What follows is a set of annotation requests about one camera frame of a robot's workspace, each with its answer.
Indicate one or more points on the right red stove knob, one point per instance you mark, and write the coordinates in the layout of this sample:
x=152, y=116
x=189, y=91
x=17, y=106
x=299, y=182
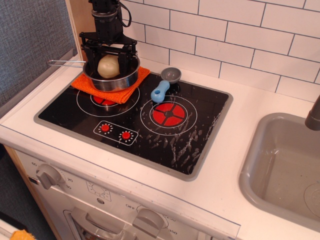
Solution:
x=126, y=135

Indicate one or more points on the grey sink basin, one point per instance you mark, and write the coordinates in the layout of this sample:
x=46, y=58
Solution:
x=281, y=172

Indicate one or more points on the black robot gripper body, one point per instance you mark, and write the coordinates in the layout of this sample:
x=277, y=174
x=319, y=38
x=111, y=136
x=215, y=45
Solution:
x=108, y=31

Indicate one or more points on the black toy stovetop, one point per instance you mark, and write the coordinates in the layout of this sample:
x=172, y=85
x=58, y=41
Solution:
x=172, y=137

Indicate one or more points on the beige potato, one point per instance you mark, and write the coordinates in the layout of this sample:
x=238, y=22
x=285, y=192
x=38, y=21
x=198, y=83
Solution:
x=108, y=66

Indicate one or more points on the stainless steel pot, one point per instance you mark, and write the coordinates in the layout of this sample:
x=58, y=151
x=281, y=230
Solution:
x=114, y=84

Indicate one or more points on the orange yellow object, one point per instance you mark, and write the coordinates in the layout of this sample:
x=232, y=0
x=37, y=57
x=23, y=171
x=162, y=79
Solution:
x=22, y=235

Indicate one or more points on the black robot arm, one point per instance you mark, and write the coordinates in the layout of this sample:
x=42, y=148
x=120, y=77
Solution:
x=106, y=6

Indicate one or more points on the orange towel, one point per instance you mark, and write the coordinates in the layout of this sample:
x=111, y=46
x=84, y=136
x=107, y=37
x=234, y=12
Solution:
x=83, y=84

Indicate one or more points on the red stove knob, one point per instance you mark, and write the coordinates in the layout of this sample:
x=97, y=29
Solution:
x=105, y=128
x=126, y=135

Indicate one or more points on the blue and grey scoop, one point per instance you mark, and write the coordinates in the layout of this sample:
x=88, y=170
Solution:
x=169, y=76

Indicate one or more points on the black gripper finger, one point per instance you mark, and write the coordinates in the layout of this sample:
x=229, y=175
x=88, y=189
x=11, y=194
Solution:
x=93, y=55
x=124, y=61

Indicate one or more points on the grey faucet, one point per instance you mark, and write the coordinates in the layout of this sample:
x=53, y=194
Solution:
x=312, y=120

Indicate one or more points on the right grey oven dial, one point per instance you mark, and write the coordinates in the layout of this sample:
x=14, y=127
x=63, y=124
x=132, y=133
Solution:
x=148, y=222

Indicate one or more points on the left grey oven dial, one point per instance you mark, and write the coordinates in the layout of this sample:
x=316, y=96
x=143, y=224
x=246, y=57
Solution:
x=48, y=176

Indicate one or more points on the grey oven dial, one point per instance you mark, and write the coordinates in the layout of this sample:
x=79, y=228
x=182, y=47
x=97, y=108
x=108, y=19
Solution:
x=48, y=176
x=148, y=222

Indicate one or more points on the wooden side panel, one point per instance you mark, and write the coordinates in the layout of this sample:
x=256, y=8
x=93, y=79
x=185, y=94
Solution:
x=81, y=19

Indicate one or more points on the left red stove knob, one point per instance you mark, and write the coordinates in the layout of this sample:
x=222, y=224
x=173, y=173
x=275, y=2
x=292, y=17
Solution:
x=105, y=128

